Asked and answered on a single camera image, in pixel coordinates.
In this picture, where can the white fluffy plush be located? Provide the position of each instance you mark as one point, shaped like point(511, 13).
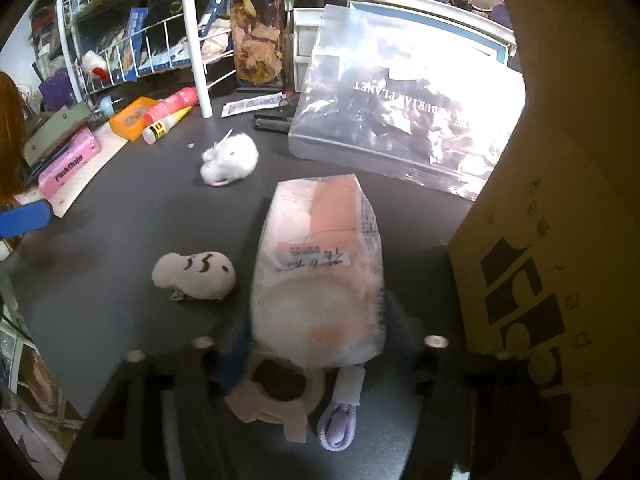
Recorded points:
point(232, 157)

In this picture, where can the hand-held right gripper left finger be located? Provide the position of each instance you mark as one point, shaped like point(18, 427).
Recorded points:
point(235, 360)

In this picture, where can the yellow glue bottle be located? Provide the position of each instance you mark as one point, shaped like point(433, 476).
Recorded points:
point(160, 127)

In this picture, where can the light blue small cup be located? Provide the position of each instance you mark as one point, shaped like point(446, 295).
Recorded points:
point(106, 106)

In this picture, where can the pink bottle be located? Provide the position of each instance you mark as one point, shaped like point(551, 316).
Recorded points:
point(172, 102)

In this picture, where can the orange box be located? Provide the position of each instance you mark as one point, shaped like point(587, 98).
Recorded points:
point(127, 120)

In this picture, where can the white plush with black marks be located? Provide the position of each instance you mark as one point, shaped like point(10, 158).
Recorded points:
point(190, 277)

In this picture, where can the bagged pink white plush toy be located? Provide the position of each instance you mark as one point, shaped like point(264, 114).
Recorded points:
point(315, 260)

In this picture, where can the green box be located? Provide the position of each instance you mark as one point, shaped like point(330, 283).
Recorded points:
point(50, 132)

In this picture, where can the purple box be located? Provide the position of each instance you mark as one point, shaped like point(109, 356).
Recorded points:
point(56, 92)

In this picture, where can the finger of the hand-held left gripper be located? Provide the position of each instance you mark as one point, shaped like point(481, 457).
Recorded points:
point(25, 220)

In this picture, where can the blue printed packet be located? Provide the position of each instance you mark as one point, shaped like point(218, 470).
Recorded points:
point(135, 35)

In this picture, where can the clear wrapped flat box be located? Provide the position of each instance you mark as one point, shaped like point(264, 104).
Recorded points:
point(400, 110)

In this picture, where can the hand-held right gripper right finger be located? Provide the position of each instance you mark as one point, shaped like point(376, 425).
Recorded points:
point(400, 330)

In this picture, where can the brown cardboard box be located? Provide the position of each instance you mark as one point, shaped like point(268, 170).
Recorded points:
point(575, 185)

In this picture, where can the white drawer unit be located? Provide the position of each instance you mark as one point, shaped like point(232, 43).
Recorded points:
point(305, 35)

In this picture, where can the pink box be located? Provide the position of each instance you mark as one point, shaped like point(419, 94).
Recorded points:
point(67, 165)

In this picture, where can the white strip packet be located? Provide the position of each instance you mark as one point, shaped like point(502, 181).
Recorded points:
point(252, 105)

